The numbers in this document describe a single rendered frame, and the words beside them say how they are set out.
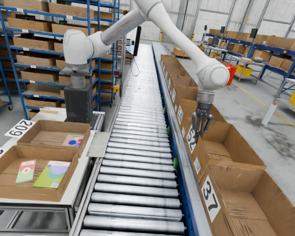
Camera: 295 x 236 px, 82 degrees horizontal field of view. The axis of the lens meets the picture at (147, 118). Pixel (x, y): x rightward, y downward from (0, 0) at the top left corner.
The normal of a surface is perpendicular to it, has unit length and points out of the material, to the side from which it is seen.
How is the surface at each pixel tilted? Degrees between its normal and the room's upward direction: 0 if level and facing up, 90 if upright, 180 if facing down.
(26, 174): 0
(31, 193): 91
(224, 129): 90
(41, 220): 0
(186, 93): 89
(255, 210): 1
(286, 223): 89
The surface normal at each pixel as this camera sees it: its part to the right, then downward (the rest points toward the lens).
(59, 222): 0.13, -0.86
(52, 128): 0.05, 0.48
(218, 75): -0.07, 0.26
